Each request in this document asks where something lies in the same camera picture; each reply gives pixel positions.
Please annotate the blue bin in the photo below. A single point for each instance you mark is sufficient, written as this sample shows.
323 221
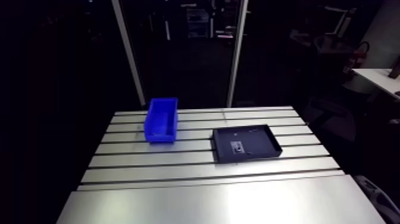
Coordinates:
160 134

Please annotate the dark blue-grey tray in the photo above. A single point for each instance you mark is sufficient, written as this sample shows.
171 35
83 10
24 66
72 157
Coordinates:
259 140

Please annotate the white desk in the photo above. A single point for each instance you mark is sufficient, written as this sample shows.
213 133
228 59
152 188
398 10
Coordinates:
379 78

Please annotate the white post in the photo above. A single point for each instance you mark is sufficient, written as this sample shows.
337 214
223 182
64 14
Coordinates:
128 53
237 53

